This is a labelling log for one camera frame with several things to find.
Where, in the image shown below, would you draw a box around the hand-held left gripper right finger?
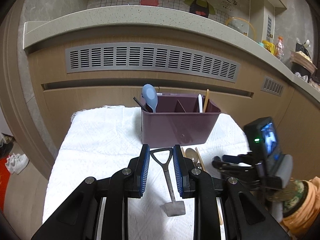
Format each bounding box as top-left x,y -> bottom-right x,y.
173,144 -> 292,240

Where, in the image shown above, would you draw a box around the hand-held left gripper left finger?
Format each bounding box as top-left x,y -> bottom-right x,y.
31,144 -> 151,240

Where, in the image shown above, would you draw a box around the wooden spoon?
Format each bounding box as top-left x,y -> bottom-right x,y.
202,89 -> 210,113

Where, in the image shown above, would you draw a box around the person's right forearm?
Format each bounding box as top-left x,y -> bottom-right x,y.
281,176 -> 320,234

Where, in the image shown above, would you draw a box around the metal shovel-shaped spoon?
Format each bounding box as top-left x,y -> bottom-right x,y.
149,148 -> 186,217

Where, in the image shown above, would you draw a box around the person's right hand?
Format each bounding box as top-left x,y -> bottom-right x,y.
266,179 -> 310,218

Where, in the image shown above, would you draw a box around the white sneaker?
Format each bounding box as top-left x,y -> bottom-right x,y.
5,153 -> 29,175

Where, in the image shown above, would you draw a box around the beige woven basket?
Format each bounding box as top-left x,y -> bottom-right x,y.
290,50 -> 317,70

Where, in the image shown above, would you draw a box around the black spoon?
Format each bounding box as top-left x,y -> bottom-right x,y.
133,96 -> 148,112

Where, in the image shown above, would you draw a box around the dark shoes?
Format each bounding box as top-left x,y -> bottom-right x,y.
0,135 -> 13,148

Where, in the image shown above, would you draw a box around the black pot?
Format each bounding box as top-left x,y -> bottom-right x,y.
291,62 -> 312,77

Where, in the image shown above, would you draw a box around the blue plastic spoon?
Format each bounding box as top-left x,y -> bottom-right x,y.
142,84 -> 158,113

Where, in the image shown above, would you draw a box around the clear bottle with orange cap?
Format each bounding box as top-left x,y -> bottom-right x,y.
275,36 -> 285,60

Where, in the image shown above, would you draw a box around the red cardboard box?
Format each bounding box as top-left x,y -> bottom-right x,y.
0,159 -> 12,189

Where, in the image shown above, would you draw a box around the maroon plastic utensil holder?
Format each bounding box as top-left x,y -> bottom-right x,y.
141,94 -> 222,147

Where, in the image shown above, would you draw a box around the glass lid with yellow rim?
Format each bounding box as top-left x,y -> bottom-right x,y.
224,17 -> 257,40

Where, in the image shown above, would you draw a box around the wooden counter cabinet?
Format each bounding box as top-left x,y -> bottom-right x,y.
27,34 -> 320,180

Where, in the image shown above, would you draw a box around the white textured table cloth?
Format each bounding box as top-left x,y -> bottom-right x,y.
42,105 -> 253,240

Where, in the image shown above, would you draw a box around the black object with white top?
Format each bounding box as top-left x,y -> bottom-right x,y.
296,39 -> 313,55

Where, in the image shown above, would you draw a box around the yellow jar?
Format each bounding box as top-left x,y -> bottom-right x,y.
262,39 -> 275,53

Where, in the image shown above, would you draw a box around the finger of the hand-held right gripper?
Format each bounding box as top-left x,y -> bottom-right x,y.
222,152 -> 253,164
212,156 -> 260,181

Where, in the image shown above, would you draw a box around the small grey vent grille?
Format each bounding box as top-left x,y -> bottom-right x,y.
260,75 -> 285,96

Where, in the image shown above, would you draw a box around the crumpled foil wrap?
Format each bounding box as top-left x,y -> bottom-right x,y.
294,72 -> 310,82

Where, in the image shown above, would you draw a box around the long grey vent grille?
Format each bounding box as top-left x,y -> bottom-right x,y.
65,43 -> 241,83

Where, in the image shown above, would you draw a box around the white slotted wall panel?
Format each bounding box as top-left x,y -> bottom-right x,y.
266,15 -> 273,39

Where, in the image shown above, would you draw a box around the plain metal spoon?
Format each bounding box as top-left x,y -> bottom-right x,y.
186,148 -> 198,163

